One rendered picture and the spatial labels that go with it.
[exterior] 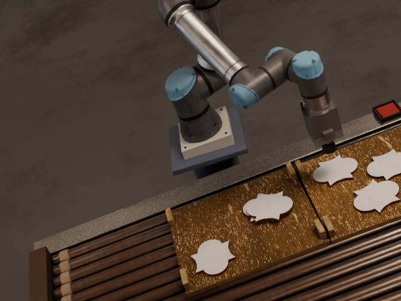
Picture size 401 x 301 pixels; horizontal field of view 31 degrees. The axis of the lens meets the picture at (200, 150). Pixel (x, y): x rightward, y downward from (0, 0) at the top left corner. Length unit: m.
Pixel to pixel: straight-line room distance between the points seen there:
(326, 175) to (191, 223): 0.42
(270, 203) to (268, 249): 0.16
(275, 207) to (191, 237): 0.26
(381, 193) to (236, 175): 0.49
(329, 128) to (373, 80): 2.14
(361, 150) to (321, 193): 0.20
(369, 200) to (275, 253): 0.30
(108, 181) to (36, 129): 0.94
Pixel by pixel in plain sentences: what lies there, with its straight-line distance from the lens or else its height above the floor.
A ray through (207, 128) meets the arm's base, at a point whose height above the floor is 0.95.
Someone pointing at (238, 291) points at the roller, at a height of 0.92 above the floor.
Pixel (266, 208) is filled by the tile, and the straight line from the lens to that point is 2.10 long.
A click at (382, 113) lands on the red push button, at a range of 2.38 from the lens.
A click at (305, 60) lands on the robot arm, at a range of 1.93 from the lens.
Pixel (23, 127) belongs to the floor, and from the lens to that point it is 5.00.
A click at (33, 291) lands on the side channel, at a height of 0.95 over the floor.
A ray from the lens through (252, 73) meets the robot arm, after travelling 1.99.
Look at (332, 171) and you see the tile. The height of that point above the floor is 0.95.
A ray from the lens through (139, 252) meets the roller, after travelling 2.21.
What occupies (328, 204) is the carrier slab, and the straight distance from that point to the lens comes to 2.09.
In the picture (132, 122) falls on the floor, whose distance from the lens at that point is 4.51.
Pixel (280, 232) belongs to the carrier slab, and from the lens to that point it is 2.05.
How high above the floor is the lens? 2.35
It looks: 36 degrees down
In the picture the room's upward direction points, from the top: 22 degrees counter-clockwise
